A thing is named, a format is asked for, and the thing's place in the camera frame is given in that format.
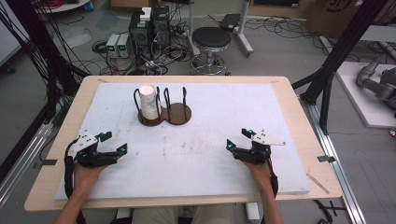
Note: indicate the person's left leg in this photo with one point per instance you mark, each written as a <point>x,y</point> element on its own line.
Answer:
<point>154,216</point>

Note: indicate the black tape piece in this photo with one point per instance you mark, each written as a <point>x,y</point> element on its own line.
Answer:
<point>326,158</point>
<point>48,162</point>

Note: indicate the stack of white paper cups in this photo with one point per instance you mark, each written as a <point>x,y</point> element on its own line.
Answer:
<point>148,102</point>

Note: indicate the white round table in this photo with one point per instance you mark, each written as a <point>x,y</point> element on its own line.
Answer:
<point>68,6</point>

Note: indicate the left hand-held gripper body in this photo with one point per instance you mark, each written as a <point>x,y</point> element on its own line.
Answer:
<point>84,143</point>

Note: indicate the white foam mat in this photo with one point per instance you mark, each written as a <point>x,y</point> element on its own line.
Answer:
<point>193,174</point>

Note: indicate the dark cup holder rack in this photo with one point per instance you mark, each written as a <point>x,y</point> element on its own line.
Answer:
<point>177,114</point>

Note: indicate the white floor platform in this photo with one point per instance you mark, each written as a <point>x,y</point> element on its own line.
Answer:
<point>367,105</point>

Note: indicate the black metal frame post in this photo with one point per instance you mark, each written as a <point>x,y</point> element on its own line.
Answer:
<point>339,53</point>
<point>40,56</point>

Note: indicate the person's right leg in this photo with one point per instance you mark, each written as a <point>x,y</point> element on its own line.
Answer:
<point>213,215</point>

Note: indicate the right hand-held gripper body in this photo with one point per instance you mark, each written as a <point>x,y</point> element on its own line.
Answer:
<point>260,152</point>

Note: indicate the black computer tower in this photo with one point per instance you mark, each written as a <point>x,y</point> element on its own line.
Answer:
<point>139,34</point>
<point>161,28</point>

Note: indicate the aluminium floor rail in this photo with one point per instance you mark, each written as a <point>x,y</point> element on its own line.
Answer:
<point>18,168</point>
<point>339,174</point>

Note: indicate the small white box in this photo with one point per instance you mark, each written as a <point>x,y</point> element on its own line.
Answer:
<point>145,14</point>

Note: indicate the grey bench power supply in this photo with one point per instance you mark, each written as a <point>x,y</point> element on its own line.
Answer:
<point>112,46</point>
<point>124,46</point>

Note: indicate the black round stool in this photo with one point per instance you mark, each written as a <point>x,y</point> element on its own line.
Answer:
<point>211,37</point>

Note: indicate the person's right hand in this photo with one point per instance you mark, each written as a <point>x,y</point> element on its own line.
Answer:
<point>261,174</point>

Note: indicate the brown cardboard box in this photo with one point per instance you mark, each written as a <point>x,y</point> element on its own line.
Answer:
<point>330,15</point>

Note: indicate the light wooden table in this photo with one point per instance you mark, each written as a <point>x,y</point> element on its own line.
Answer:
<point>311,146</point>

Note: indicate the person's leg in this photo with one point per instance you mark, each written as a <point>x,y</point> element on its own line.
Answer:
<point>154,216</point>
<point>213,215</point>

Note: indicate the person's left hand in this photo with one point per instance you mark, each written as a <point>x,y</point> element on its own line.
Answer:
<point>84,175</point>

